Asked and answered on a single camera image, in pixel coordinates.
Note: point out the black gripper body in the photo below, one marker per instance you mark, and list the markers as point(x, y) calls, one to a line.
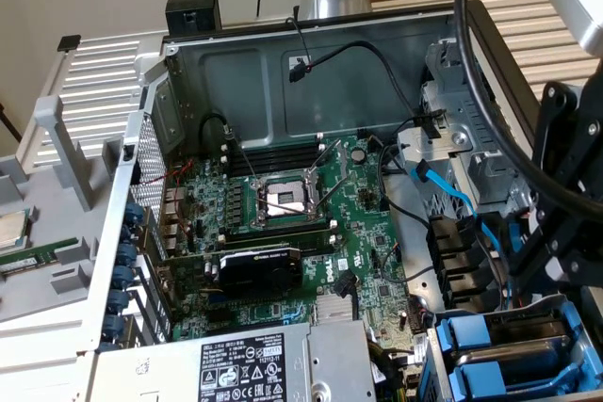
point(593, 86)

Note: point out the hard disk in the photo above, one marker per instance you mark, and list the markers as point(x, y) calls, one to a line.
point(464, 333)

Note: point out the blue plastic disk carrier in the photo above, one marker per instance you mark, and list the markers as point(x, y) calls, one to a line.
point(478, 378)

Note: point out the grey metal disk bay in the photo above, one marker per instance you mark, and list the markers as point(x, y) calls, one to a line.
point(435, 374)

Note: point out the silver metal drive cage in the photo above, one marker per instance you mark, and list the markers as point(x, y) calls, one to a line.
point(452, 115)

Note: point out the round coin battery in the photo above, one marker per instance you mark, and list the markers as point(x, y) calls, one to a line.
point(359, 154)

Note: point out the metal socket cover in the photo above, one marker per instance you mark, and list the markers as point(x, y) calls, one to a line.
point(339, 157)

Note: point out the green motherboard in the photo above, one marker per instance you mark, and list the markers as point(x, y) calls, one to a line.
point(358, 232)

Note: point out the open grey PC case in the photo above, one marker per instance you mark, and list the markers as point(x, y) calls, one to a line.
point(330, 101)

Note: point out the thin metal locking lever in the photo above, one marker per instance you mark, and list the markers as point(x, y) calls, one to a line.
point(242, 157)
point(332, 192)

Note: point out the black angled connector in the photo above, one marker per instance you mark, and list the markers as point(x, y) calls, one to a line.
point(345, 283)

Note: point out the silver finned heatsink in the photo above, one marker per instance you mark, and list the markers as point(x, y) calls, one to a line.
point(333, 310)

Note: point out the black RAM slot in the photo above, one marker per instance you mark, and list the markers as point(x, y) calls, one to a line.
point(278, 150)
point(278, 232)
point(311, 246)
point(278, 161)

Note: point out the CPU socket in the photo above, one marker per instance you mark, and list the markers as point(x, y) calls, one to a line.
point(282, 197)

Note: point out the black graphics card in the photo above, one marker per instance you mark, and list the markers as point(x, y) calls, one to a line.
point(259, 275)

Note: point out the silver power supply unit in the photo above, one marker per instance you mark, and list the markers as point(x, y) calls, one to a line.
point(245, 364)

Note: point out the black plastic box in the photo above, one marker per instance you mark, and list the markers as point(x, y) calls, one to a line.
point(193, 9)

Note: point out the blue slot retention clip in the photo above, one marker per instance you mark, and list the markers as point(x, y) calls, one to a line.
point(125, 254)
point(134, 213)
point(114, 326)
point(122, 278)
point(119, 302)
point(127, 233)

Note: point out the grey parts rack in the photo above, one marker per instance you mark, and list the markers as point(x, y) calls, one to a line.
point(56, 232)

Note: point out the green RAM stick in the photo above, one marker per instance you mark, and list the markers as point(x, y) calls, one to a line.
point(33, 256)

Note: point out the dark slanted rod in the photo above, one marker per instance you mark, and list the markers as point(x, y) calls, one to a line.
point(9, 124)

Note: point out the silver CPU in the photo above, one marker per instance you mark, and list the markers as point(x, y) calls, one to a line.
point(11, 228)

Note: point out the black plastic air duct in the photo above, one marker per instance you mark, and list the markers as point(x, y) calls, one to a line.
point(452, 242)

